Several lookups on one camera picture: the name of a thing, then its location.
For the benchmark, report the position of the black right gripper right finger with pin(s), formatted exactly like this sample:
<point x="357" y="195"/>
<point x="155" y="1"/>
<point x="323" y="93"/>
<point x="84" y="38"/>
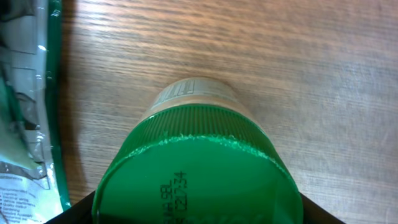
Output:
<point x="314" y="214"/>

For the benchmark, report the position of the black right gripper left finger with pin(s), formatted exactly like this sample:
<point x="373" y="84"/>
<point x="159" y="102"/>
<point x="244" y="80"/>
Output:
<point x="80" y="213"/>

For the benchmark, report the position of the green glove package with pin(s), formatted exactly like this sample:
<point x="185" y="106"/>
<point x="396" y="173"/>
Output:
<point x="33" y="181"/>

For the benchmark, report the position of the green lid jar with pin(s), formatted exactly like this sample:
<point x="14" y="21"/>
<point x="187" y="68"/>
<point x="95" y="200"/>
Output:
<point x="197" y="156"/>

